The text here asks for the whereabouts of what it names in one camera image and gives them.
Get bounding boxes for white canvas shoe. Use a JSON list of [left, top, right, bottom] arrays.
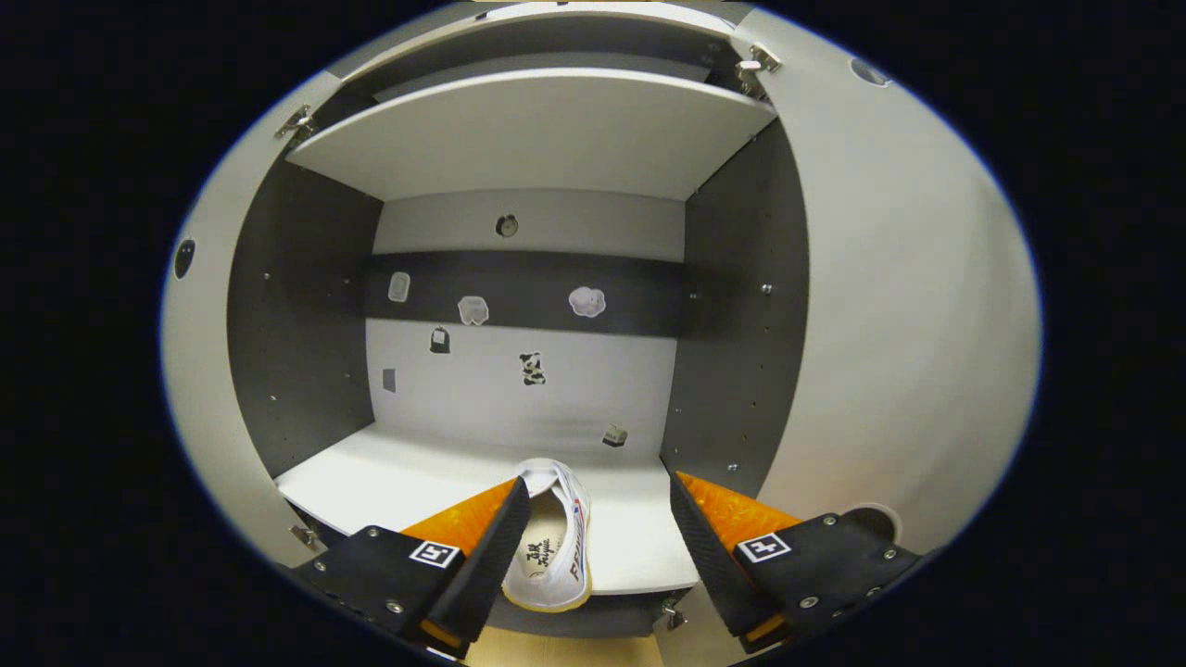
[[500, 458, 594, 614]]

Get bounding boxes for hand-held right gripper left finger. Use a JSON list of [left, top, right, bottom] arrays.
[[287, 477, 534, 661]]

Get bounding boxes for white cabinet shelf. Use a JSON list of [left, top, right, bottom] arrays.
[[275, 424, 700, 596], [285, 67, 777, 203]]

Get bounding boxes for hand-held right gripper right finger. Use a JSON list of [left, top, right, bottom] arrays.
[[669, 471, 927, 654]]

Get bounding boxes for white shoe cabinet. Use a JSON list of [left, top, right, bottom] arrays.
[[227, 0, 812, 640]]

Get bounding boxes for white shoe cabinet door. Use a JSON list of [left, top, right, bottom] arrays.
[[662, 7, 1043, 667], [159, 67, 321, 571]]

